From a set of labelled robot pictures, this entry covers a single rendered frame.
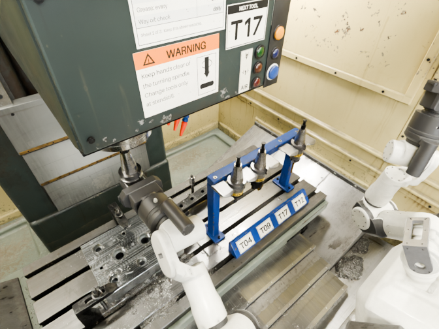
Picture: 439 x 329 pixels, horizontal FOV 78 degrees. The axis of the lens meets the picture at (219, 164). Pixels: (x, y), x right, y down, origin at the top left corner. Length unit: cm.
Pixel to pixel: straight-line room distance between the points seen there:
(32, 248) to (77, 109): 139
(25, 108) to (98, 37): 73
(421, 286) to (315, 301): 66
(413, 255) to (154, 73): 54
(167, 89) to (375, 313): 57
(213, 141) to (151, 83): 169
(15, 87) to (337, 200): 144
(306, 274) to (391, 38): 100
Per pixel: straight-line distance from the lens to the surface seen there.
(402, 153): 88
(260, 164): 94
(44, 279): 123
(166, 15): 44
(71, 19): 39
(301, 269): 134
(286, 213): 122
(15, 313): 153
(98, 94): 43
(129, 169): 77
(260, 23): 57
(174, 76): 47
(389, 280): 70
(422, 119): 86
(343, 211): 151
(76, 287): 116
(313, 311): 128
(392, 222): 99
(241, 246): 109
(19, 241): 183
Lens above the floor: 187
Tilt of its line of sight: 42 degrees down
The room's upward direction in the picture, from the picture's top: 1 degrees clockwise
